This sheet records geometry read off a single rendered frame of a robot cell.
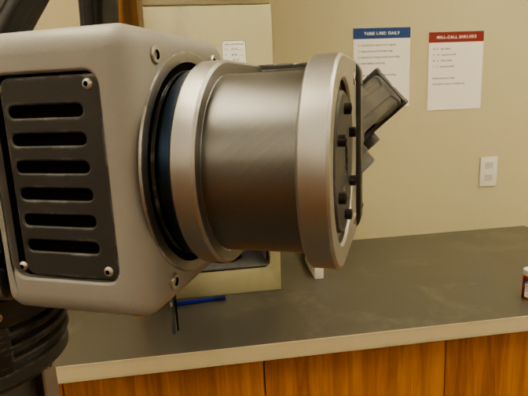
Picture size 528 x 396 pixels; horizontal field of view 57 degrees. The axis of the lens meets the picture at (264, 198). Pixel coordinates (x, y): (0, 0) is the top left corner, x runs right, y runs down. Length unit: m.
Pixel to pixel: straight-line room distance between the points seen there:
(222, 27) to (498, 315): 0.98
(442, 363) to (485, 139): 0.99
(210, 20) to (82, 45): 1.05
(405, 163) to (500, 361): 0.81
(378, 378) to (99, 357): 0.66
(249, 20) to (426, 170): 0.96
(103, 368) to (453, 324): 0.80
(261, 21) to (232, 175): 1.09
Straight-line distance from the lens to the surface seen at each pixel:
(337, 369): 1.24
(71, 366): 1.17
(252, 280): 1.39
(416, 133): 1.91
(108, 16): 0.87
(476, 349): 1.37
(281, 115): 0.24
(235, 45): 1.30
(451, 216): 2.03
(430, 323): 1.26
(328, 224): 0.23
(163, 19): 1.30
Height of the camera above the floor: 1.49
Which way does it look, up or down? 12 degrees down
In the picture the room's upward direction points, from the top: 2 degrees counter-clockwise
